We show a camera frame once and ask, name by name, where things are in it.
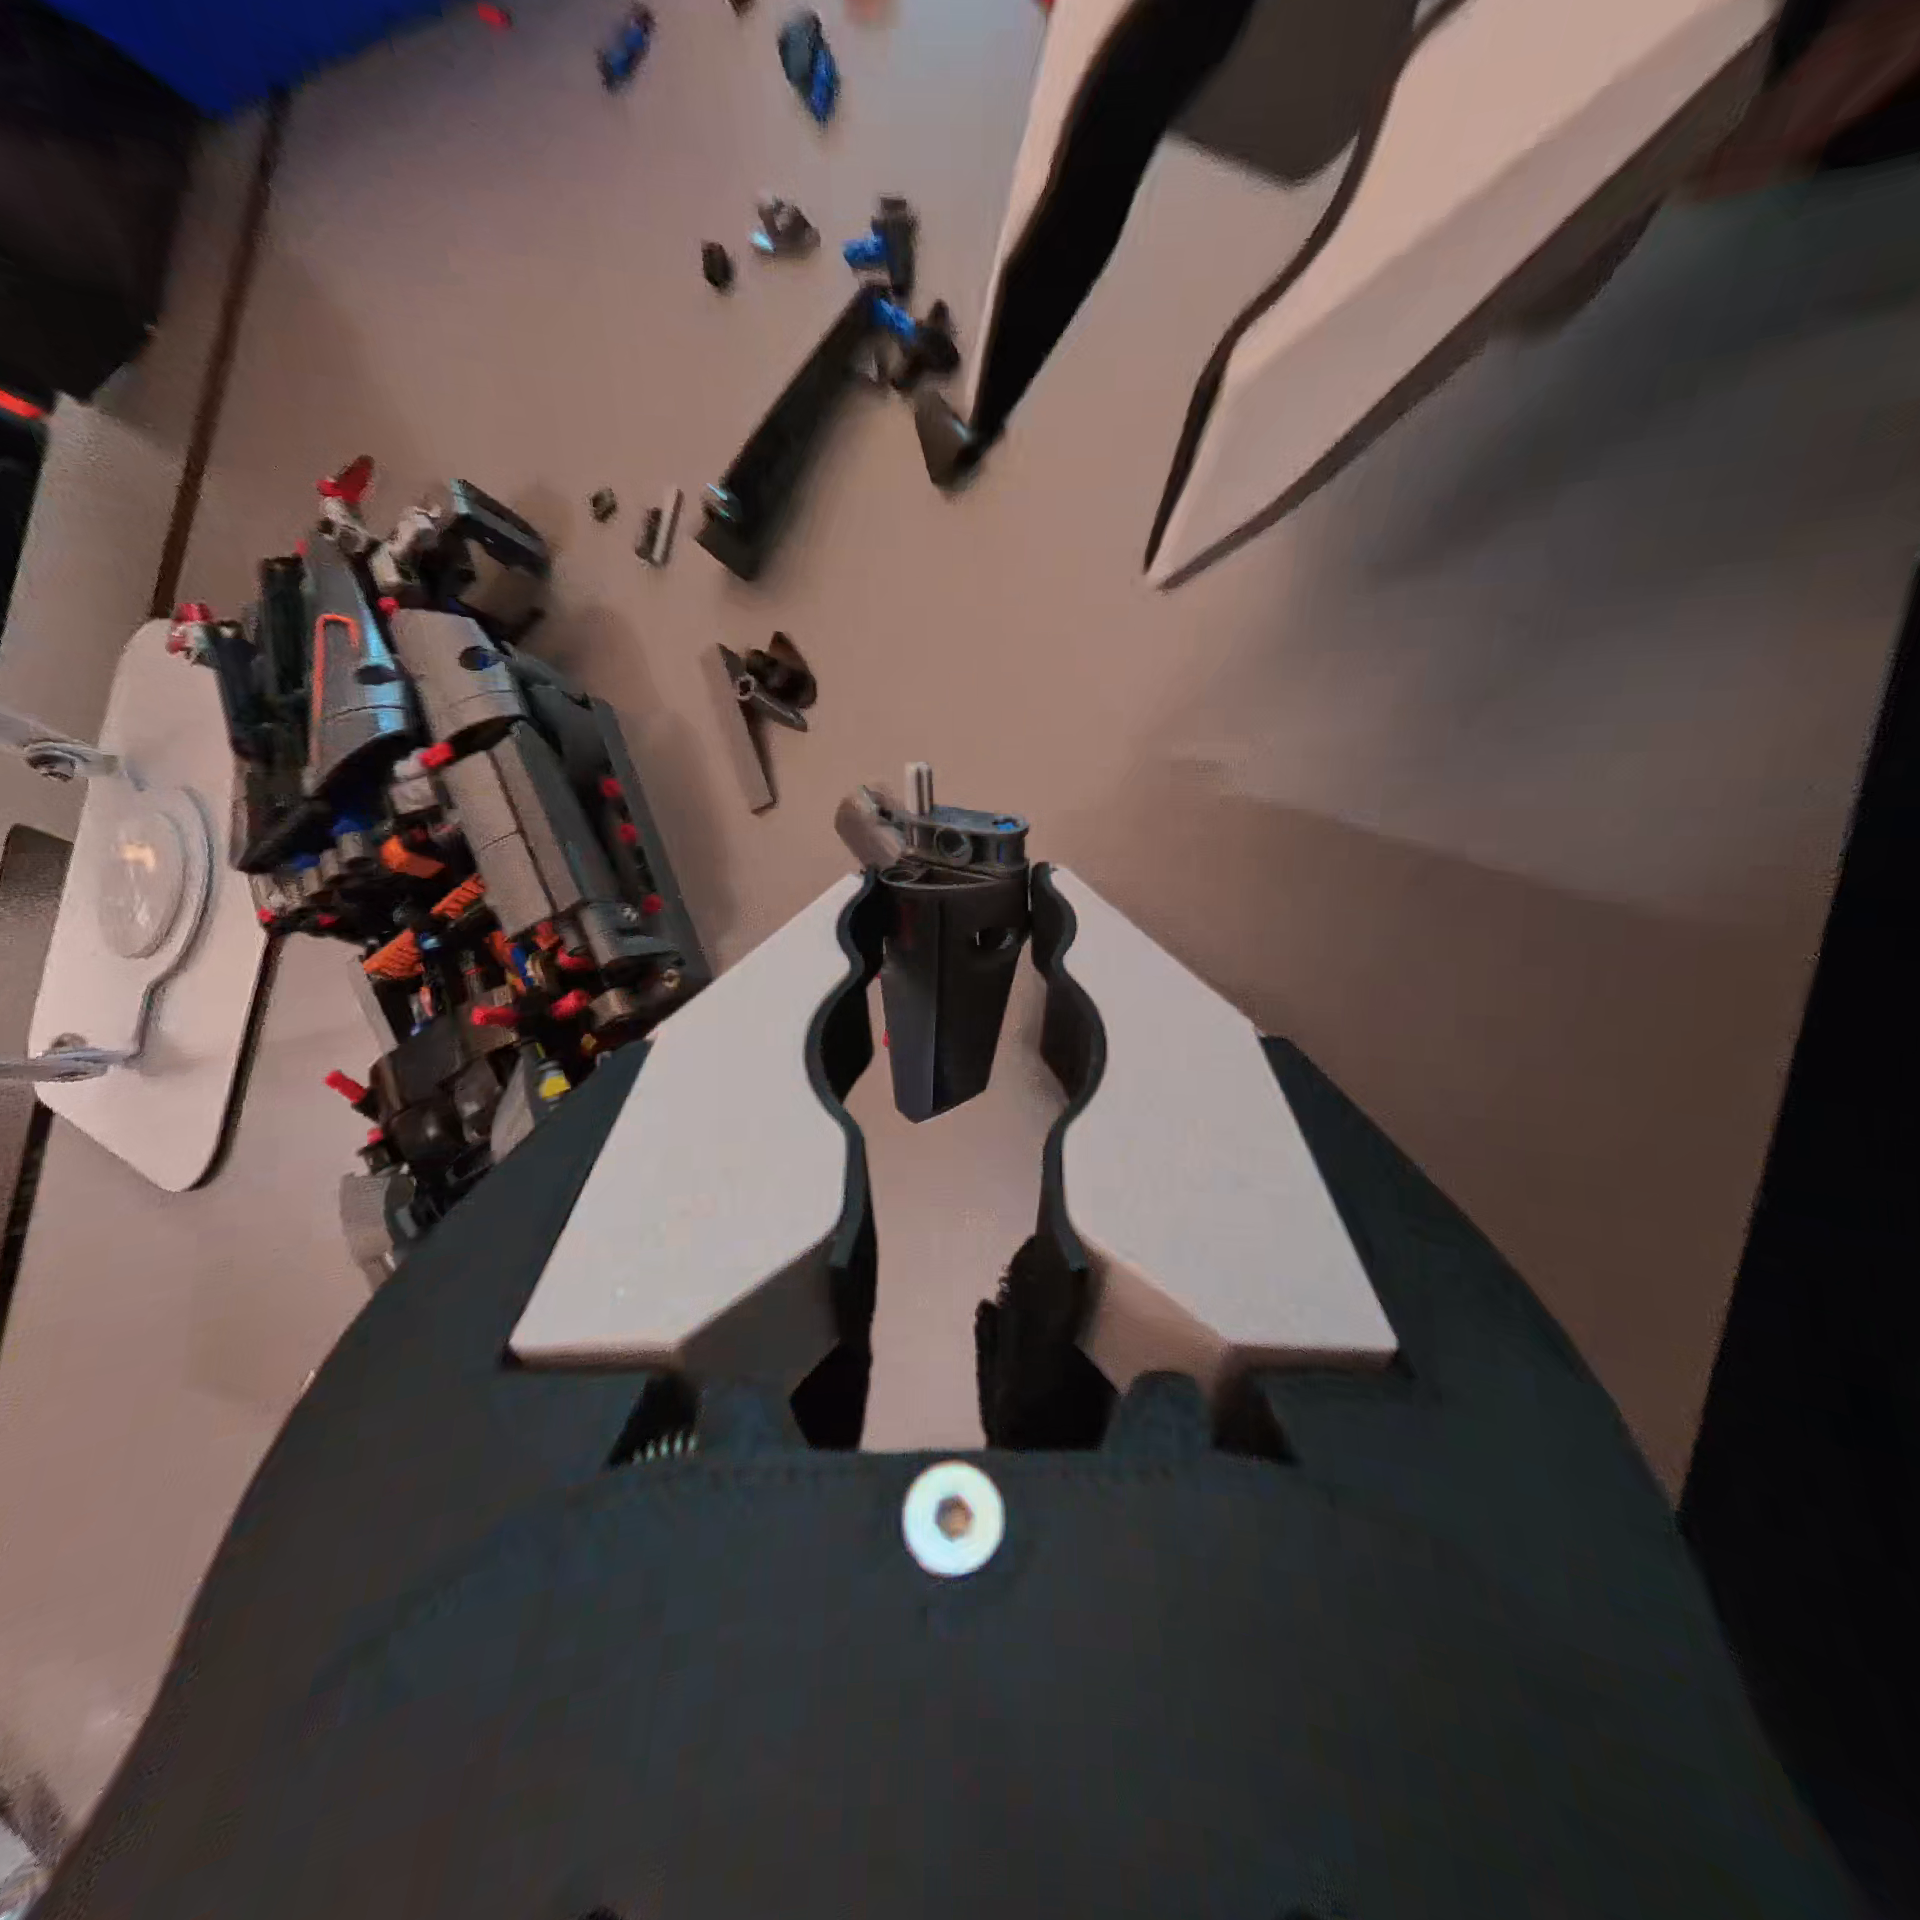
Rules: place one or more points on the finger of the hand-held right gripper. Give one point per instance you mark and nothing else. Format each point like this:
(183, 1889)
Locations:
(1470, 228)
(1038, 181)

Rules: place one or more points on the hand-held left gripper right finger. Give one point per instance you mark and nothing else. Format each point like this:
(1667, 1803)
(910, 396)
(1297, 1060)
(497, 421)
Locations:
(1217, 1188)

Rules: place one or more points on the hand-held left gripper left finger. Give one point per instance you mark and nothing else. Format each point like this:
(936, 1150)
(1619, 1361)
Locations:
(691, 1188)

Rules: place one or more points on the dark grey lego wedge panel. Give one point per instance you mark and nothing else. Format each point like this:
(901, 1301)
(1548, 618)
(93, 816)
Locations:
(951, 963)

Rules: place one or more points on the lego car model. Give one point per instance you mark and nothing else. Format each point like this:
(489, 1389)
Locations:
(495, 811)

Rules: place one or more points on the grey lego axle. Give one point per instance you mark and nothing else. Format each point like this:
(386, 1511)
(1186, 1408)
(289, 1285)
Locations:
(919, 787)

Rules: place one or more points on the black lego connector blue pin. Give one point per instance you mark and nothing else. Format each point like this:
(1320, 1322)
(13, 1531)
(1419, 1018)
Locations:
(910, 337)

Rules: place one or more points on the grey lego wing piece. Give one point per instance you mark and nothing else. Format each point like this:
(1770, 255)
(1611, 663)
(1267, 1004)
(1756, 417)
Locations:
(786, 228)

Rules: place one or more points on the scattered small lego pieces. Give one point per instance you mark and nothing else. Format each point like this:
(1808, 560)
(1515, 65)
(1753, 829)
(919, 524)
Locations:
(813, 60)

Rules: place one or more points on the dark grey lego fin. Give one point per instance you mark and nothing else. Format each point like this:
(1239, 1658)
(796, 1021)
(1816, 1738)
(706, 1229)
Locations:
(947, 438)

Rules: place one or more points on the long dark grey lego beam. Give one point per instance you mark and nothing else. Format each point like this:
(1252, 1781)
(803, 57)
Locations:
(787, 436)

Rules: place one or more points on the white lego bar piece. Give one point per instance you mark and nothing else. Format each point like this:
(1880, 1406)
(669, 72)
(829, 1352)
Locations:
(659, 528)

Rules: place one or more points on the white book stand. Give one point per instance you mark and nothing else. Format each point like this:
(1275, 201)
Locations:
(134, 901)

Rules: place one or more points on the blue plastic storage bin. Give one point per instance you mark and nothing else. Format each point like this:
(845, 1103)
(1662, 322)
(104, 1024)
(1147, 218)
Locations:
(227, 44)

